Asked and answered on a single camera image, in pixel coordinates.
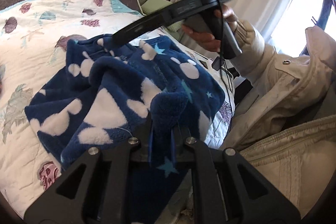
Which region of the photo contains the blue fleece garment white print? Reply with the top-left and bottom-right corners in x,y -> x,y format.
24,33 -> 226,224

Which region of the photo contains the black cable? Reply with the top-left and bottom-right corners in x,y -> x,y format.
213,51 -> 235,132

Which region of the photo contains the person's cream jacket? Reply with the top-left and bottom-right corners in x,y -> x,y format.
223,26 -> 336,219

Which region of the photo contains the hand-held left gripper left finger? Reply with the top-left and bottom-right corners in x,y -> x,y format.
23,112 -> 155,224

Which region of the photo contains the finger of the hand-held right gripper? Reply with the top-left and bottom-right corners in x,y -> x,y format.
112,7 -> 172,50

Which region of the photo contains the white seashell print quilt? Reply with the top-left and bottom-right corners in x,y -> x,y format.
0,0 -> 234,203

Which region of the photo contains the person's right hand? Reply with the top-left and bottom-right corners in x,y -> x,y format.
182,5 -> 239,53

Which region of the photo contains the bright window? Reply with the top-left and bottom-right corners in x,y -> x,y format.
270,0 -> 336,56

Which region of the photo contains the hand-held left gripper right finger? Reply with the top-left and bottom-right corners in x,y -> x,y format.
170,126 -> 302,224

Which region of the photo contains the person's right forearm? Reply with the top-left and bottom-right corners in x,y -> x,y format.
228,20 -> 289,89

